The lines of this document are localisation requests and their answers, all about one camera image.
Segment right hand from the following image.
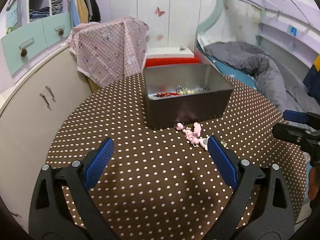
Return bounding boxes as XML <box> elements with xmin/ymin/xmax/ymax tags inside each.
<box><xmin>308</xmin><ymin>167</ymin><xmax>319</xmax><ymax>200</ymax></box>

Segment grey duvet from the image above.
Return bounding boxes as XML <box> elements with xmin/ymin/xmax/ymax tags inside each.
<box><xmin>204</xmin><ymin>41</ymin><xmax>319</xmax><ymax>114</ymax></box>

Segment red bead bracelet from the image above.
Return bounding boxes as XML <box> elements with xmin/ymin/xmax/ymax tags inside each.
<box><xmin>152</xmin><ymin>91</ymin><xmax>181</xmax><ymax>99</ymax></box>

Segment dark metal jewelry box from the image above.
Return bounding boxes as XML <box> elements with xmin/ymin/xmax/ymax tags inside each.
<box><xmin>143</xmin><ymin>64</ymin><xmax>233</xmax><ymax>129</ymax></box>

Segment red storage bench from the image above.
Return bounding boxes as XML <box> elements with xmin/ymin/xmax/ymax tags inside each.
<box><xmin>145</xmin><ymin>47</ymin><xmax>201</xmax><ymax>68</ymax></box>

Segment white wardrobe with butterflies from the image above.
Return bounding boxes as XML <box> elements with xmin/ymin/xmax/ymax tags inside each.
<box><xmin>110</xmin><ymin>0</ymin><xmax>216</xmax><ymax>50</ymax></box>

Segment teal mattress sheet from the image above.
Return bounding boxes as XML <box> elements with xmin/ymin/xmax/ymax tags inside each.
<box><xmin>206</xmin><ymin>55</ymin><xmax>257</xmax><ymax>90</ymax></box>

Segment teal drawer unit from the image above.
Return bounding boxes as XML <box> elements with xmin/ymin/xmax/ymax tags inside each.
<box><xmin>1</xmin><ymin>12</ymin><xmax>72</xmax><ymax>75</ymax></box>

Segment pink checkered bear cloth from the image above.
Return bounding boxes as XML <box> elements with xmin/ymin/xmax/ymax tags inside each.
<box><xmin>67</xmin><ymin>17</ymin><xmax>149</xmax><ymax>87</ymax></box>

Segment cream low cabinet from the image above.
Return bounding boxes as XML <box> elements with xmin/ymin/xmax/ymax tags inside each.
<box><xmin>1</xmin><ymin>47</ymin><xmax>92</xmax><ymax>230</ymax></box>

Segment purple cubby shelf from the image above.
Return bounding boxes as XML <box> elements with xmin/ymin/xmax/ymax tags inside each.
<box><xmin>21</xmin><ymin>0</ymin><xmax>111</xmax><ymax>27</ymax></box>

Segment hanging clothes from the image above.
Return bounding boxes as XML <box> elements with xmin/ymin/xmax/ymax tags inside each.
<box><xmin>68</xmin><ymin>0</ymin><xmax>101</xmax><ymax>27</ymax></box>

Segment brown polka dot tablecloth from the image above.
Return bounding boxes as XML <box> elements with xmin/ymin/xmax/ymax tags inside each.
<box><xmin>46</xmin><ymin>74</ymin><xmax>306</xmax><ymax>239</ymax></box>

